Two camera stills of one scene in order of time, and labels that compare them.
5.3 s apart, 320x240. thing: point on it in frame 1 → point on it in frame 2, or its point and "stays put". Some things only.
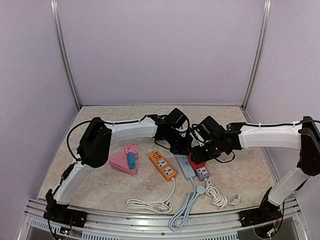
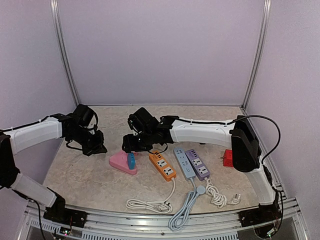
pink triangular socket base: [120, 161] stays put
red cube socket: [195, 166] → [228, 158]
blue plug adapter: [131, 160] stays put
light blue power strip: [185, 166] stays put
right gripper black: [198, 155] → [131, 143]
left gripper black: [185, 149] → [98, 147]
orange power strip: [167, 172] stays put
